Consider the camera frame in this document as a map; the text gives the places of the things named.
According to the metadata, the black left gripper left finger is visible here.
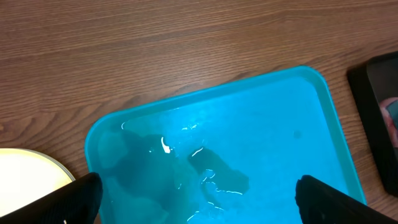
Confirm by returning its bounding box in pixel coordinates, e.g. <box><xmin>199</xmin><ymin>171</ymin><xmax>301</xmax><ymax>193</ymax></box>
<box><xmin>1</xmin><ymin>172</ymin><xmax>103</xmax><ymax>224</ymax></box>

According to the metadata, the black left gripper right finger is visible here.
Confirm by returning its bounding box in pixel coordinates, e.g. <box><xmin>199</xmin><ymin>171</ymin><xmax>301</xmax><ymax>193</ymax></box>
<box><xmin>295</xmin><ymin>175</ymin><xmax>397</xmax><ymax>224</ymax></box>

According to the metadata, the yellow plate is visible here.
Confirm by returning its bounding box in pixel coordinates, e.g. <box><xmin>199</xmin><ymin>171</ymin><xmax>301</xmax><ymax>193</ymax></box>
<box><xmin>1</xmin><ymin>148</ymin><xmax>75</xmax><ymax>217</ymax></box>

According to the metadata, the teal plastic tray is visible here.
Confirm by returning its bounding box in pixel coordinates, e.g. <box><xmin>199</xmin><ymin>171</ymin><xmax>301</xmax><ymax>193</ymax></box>
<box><xmin>85</xmin><ymin>66</ymin><xmax>365</xmax><ymax>223</ymax></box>

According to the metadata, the black tray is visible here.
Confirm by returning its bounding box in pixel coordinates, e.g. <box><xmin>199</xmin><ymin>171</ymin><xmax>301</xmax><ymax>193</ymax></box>
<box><xmin>347</xmin><ymin>52</ymin><xmax>397</xmax><ymax>197</ymax></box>

